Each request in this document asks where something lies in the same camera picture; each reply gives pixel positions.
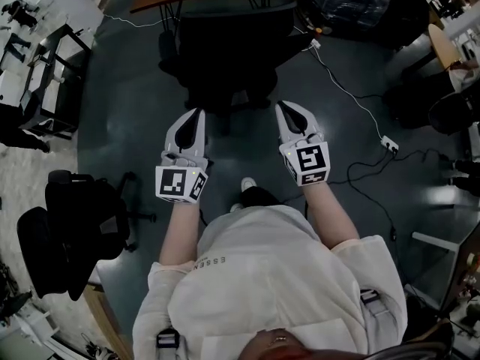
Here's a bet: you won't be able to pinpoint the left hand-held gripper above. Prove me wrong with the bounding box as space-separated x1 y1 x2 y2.
154 107 212 205

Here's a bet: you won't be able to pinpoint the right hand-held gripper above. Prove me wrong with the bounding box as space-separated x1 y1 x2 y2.
274 100 332 188

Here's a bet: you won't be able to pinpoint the black mesh office chair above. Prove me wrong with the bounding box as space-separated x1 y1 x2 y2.
157 0 314 137

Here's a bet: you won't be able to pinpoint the person's left forearm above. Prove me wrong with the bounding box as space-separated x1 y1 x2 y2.
158 199 203 266

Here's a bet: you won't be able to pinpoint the person's right forearm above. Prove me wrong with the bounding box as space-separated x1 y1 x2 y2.
304 181 362 251

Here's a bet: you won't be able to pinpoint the black office chair with armrests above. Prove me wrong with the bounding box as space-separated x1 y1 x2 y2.
16 168 158 303

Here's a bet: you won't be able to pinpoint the black round chair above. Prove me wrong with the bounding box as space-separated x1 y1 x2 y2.
427 89 476 137

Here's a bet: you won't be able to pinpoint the person's black trousers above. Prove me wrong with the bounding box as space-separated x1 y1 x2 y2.
239 185 283 209

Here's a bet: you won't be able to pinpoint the plastic-wrapped black pallet load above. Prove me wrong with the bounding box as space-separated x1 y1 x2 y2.
293 0 433 51

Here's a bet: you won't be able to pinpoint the person's white shirt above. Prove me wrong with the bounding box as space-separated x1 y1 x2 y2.
131 203 410 358

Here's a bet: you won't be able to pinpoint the light wooden round table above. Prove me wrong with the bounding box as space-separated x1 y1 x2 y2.
427 23 463 72

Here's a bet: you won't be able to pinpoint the wooden plank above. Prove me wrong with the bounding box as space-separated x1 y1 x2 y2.
82 283 134 360

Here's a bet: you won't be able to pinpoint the black flat monitor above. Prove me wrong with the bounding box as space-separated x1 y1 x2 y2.
438 230 480 315

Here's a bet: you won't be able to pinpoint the person's neck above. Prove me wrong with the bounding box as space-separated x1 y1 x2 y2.
241 328 313 360

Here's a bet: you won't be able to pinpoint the long white power cable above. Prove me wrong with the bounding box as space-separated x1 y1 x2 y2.
292 24 386 140

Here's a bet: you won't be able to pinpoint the black plug cable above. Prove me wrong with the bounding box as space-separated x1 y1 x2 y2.
329 146 452 240

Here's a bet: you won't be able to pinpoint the black floor cable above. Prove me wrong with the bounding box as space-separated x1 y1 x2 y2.
318 50 386 101

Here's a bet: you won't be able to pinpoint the thin white cable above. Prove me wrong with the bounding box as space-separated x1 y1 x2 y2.
102 12 168 29

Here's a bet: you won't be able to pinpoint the black metal frame table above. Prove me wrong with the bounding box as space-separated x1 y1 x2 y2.
18 22 93 143

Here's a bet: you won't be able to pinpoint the white desk frame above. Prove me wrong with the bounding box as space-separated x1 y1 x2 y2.
411 230 461 254

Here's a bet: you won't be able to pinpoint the grey right harness strap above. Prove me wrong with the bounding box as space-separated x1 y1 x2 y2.
359 287 395 317

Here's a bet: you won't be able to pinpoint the grey harness strap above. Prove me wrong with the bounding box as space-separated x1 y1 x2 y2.
154 328 182 350
359 287 395 317

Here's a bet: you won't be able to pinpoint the grey left harness strap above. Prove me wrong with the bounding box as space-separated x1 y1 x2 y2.
154 328 182 350

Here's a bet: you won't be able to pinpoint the grey head mount rim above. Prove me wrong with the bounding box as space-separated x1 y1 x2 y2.
359 341 455 360

